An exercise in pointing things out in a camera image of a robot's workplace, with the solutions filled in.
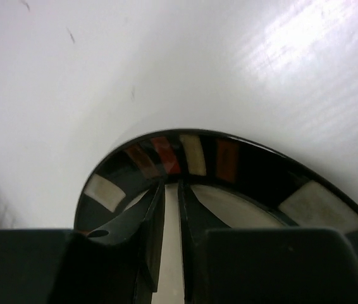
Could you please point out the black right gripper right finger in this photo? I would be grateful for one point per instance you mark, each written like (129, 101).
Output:
(195, 221)

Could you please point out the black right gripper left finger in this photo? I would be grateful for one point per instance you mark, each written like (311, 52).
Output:
(137, 233)

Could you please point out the black rimmed striped round plate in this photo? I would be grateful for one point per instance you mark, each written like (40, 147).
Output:
(244, 184)

